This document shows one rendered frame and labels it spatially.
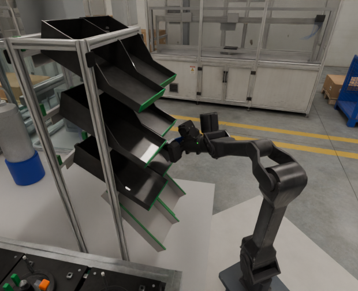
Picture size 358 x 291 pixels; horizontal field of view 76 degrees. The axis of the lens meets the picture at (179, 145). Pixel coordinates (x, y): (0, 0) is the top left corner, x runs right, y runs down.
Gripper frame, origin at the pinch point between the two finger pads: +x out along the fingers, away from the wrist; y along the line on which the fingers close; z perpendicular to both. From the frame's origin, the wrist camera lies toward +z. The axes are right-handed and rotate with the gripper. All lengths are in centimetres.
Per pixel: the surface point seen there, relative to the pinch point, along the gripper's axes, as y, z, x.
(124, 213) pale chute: 22.4, -16.0, 9.0
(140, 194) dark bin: 19.5, -9.6, 2.4
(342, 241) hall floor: -129, -139, -58
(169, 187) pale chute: -5.5, -22.8, 11.1
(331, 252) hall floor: -113, -138, -49
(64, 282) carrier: 41, -31, 23
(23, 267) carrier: 45, -27, 38
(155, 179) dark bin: 10.5, -9.0, 2.9
